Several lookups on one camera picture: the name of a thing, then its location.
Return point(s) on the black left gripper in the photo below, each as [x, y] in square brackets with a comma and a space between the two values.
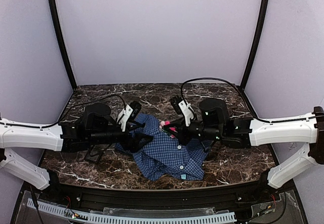
[129, 135]

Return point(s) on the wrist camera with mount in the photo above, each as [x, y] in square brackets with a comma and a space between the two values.
[182, 107]
[127, 114]

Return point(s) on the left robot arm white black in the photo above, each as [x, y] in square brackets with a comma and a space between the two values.
[96, 126]

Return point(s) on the black frame post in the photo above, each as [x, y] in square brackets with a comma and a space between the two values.
[61, 43]
[255, 43]

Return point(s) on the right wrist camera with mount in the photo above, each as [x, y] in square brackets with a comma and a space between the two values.
[182, 107]

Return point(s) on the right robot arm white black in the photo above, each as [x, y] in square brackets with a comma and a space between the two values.
[217, 126]

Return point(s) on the right black frame post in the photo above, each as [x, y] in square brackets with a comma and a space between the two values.
[255, 43]

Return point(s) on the white slotted cable duct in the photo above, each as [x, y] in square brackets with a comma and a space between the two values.
[115, 215]

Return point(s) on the black square box base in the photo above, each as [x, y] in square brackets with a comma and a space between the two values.
[97, 149]

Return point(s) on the black front aluminium rail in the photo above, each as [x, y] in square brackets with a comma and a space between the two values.
[217, 196]

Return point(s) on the black square box lid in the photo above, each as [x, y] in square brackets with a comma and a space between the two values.
[95, 159]

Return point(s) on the left black frame post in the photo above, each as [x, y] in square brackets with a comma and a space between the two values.
[61, 43]

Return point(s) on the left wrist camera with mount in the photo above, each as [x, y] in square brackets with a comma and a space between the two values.
[127, 114]

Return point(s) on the pink pompom brooch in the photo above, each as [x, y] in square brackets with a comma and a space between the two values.
[164, 126]

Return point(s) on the blue checked shirt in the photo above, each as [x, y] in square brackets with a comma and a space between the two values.
[165, 155]

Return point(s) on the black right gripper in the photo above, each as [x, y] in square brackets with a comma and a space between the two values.
[183, 131]

